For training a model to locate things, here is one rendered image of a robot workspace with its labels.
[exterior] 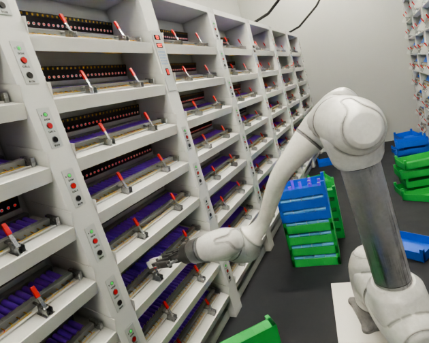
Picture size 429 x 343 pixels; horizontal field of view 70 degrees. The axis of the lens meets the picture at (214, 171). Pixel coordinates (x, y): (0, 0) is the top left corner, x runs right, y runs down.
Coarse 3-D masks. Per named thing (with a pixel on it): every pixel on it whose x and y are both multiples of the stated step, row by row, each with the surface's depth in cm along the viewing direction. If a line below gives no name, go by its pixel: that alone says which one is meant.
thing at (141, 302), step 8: (184, 224) 168; (192, 224) 164; (200, 224) 163; (208, 224) 161; (200, 232) 162; (176, 264) 136; (184, 264) 141; (152, 272) 131; (160, 272) 131; (168, 272) 131; (176, 272) 135; (144, 280) 127; (152, 280) 127; (168, 280) 130; (144, 288) 122; (152, 288) 122; (160, 288) 125; (136, 296) 118; (144, 296) 118; (152, 296) 120; (136, 304) 114; (144, 304) 116; (136, 312) 112
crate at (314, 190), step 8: (320, 176) 201; (288, 184) 209; (296, 184) 208; (304, 184) 206; (312, 184) 204; (288, 192) 190; (296, 192) 189; (304, 192) 187; (312, 192) 186; (320, 192) 184; (280, 200) 194
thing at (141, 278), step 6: (192, 228) 161; (180, 240) 151; (174, 246) 146; (144, 270) 129; (150, 270) 130; (138, 276) 125; (144, 276) 127; (132, 282) 122; (138, 282) 123; (144, 282) 124; (126, 288) 119; (132, 288) 120; (138, 288) 121
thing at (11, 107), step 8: (0, 88) 89; (8, 88) 88; (16, 88) 86; (0, 96) 87; (8, 96) 89; (16, 96) 87; (0, 104) 85; (8, 104) 84; (16, 104) 85; (24, 104) 87; (0, 112) 82; (8, 112) 84; (16, 112) 86; (24, 112) 87; (0, 120) 82; (8, 120) 84; (16, 120) 86
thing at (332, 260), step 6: (318, 258) 197; (324, 258) 196; (330, 258) 195; (336, 258) 193; (294, 264) 203; (300, 264) 202; (306, 264) 201; (312, 264) 200; (318, 264) 198; (324, 264) 197; (330, 264) 196; (336, 264) 194
